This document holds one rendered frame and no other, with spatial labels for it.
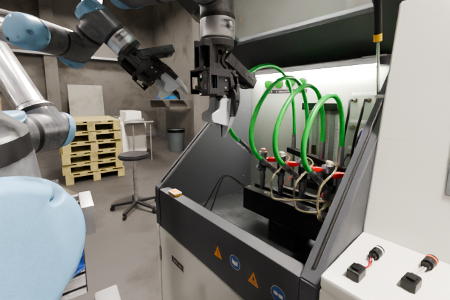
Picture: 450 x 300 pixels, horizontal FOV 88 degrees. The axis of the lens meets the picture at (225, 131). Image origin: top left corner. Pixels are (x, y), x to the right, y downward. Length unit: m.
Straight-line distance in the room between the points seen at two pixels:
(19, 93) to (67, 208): 0.77
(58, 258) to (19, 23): 0.57
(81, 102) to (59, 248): 7.95
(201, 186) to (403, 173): 0.76
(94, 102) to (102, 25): 7.41
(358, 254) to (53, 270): 0.54
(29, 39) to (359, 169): 0.80
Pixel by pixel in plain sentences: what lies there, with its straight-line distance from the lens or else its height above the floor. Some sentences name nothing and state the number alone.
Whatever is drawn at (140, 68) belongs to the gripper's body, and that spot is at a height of 1.39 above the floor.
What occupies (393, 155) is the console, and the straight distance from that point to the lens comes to 0.69.
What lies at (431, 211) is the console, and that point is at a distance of 0.68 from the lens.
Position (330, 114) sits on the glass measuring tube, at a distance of 0.99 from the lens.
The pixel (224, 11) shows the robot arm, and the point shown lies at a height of 1.48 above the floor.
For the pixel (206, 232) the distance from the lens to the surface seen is 0.77.
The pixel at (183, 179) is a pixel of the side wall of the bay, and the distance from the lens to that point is 1.04.
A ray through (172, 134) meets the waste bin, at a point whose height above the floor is 0.45.
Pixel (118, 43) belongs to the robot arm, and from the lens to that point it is 0.75.
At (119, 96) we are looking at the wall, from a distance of 8.66.
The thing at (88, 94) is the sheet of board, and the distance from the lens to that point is 8.20.
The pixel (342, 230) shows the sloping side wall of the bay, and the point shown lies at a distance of 0.58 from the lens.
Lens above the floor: 1.30
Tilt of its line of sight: 8 degrees down
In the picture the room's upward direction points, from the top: straight up
